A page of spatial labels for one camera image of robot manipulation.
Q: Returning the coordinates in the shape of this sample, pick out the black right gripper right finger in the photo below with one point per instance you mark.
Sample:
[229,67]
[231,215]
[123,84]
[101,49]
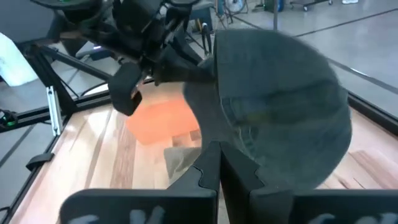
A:
[248,202]

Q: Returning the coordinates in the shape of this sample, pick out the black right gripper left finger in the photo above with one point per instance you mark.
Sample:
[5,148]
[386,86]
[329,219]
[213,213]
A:
[186,205]

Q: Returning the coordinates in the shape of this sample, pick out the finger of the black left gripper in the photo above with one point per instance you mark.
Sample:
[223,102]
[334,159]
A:
[177,68]
[122,84]

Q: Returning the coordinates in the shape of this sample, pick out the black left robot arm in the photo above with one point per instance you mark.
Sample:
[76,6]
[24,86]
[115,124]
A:
[84,18]

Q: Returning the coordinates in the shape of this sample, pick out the orange plastic bin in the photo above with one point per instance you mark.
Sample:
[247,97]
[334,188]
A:
[161,121]

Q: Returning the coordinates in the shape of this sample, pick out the black stool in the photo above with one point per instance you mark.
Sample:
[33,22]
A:
[202,12]

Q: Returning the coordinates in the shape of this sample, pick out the grey metal pole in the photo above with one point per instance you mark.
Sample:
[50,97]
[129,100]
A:
[275,14]

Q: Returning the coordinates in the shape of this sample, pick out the white printed paper sheet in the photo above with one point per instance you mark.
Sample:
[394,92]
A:
[12,62]

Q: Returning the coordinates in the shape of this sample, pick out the black device with green light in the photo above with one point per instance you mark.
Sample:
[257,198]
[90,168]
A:
[7,119]

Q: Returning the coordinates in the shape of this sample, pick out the black wheeled cart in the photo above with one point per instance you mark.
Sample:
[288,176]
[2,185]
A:
[311,3]

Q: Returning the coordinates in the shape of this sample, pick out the person's white shoe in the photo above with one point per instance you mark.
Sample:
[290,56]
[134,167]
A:
[349,1]

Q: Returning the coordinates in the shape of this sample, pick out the silver metal bracket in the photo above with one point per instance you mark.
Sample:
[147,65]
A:
[54,112]

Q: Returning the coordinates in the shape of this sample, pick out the black table edge mount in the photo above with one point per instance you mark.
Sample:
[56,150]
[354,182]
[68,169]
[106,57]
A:
[38,160]

